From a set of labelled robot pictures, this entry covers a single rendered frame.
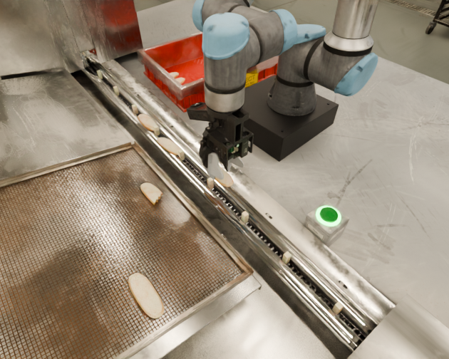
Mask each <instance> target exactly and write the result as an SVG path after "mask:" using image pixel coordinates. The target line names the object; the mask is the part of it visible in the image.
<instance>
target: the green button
mask: <svg viewBox="0 0 449 359"><path fill-rule="evenodd" d="M319 215H320V217H321V218H322V219H323V220H324V221H325V222H329V223H332V222H335V221H336V220H337V219H338V216H339V215H338V212H337V211H336V210H335V209H333V208H331V207H324V208H322V209H321V211H320V213H319Z"/></svg>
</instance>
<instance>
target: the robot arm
mask: <svg viewBox="0 0 449 359"><path fill-rule="evenodd" d="M253 1H254V0H196V2H195V4H194V6H193V9H192V20H193V23H194V25H195V27H196V28H197V29H198V30H199V31H201V32H203V33H202V52H203V59H204V76H205V82H204V87H205V103H202V102H198V103H195V104H193V105H191V106H190V107H189V108H188V109H186V110H187V114H188V116H189V119H190V120H201V121H207V122H209V123H208V125H209V126H208V127H206V128H205V131H204V132H203V134H202V135H203V137H202V140H201V141H200V150H199V156H200V159H201V161H202V164H203V165H204V168H205V170H206V172H207V174H208V175H209V176H210V177H211V178H212V179H213V180H215V177H217V178H219V179H220V180H223V179H224V175H223V172H222V171H221V169H220V166H219V157H220V162H221V163H222V164H223V165H224V168H225V169H226V171H227V172H229V170H230V167H231V166H232V163H233V164H235V165H237V166H239V167H244V163H243V161H242V160H241V159H240V158H239V156H240V157H241V158H243V157H244V156H246V155H248V151H249V152H250V153H252V146H253V138H254V134H253V133H252V132H250V131H249V130H248V129H246V128H245V127H244V126H243V123H244V121H245V120H248V119H249V113H248V112H247V111H246V110H244V109H243V104H244V94H245V85H246V75H247V69H248V68H251V67H253V66H255V65H257V64H259V63H261V62H264V61H266V60H268V59H270V58H273V57H275V56H279V58H278V64H277V75H276V79H275V81H274V83H273V86H272V88H271V90H270V92H269V95H268V99H267V103H268V106H269V107H270V108H271V109H272V110H274V111H275V112H277V113H280V114H282V115H289V116H301V115H307V114H309V113H311V112H312V111H313V110H314V109H315V107H316V89H315V83H316V84H318V85H320V86H323V87H325V88H327V89H329V90H332V91H333V92H335V93H338V94H341V95H344V96H348V97H349V96H352V95H355V94H356V93H357V92H359V91H360V90H361V89H362V88H363V87H364V86H365V84H366V83H367V82H368V80H369V79H370V77H371V76H372V75H373V72H374V71H375V69H376V66H377V63H378V56H377V55H376V54H375V53H372V52H371V50H372V47H373V39H372V37H371V36H370V30H371V26H372V23H373V18H374V16H375V12H376V8H377V6H378V1H379V0H338V4H337V7H336V14H335V18H334V25H333V28H332V31H330V32H329V33H327V34H326V29H325V28H324V27H323V26H320V25H315V24H300V25H297V24H296V20H295V18H294V17H293V16H292V14H291V13H290V12H288V11H287V10H284V9H277V10H271V11H270V12H269V13H264V12H261V11H258V10H255V9H251V8H250V6H251V5H252V2H253ZM249 138H250V139H251V145H250V146H248V145H249ZM217 155H219V157H218V156H217Z"/></svg>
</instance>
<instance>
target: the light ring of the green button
mask: <svg viewBox="0 0 449 359"><path fill-rule="evenodd" d="M324 207H330V206H322V207H319V208H318V209H317V211H316V218H317V219H318V220H319V221H320V222H321V223H322V224H324V225H326V226H330V227H332V226H336V225H337V224H338V223H339V222H340V221H341V215H340V213H339V211H338V210H336V209H335V208H333V207H331V208H333V209H335V210H336V211H337V212H338V215H339V216H338V219H337V220H336V221H335V222H332V223H329V222H325V221H324V220H323V219H322V218H321V217H320V215H319V212H320V211H321V209H322V208H324Z"/></svg>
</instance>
